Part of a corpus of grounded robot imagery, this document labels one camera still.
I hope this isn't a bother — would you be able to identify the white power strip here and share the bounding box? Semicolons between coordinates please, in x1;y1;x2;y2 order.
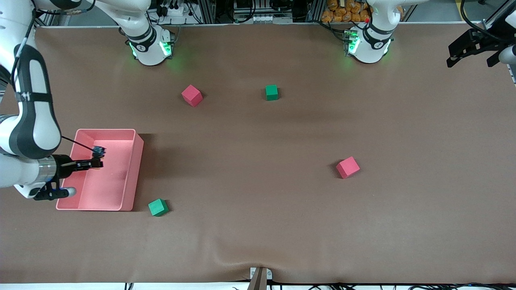
161;4;191;17

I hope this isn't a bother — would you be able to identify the pile of orange snacks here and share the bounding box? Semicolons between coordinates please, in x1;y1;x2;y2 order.
321;0;372;23

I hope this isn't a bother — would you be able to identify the aluminium frame post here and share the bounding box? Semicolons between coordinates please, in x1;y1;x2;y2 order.
482;0;516;33

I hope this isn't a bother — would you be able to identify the brown table mat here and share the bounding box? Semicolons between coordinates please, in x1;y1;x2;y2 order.
0;22;516;284

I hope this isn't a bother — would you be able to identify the pink plastic tray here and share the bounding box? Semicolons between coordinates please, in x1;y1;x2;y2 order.
56;128;144;211

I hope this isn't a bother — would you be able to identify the grey metal mount bracket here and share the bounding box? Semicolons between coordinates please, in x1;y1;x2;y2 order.
247;267;273;290

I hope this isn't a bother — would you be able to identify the pink foam cube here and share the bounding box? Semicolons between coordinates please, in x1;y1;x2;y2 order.
336;156;361;179
181;85;203;108

